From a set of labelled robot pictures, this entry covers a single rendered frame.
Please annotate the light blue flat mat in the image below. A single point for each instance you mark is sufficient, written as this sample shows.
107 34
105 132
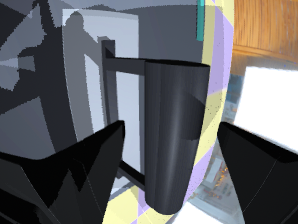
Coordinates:
35 118

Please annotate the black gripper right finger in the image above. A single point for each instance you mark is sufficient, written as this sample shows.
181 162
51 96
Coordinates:
265 176

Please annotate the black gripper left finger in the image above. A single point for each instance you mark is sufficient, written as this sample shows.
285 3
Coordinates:
71 186

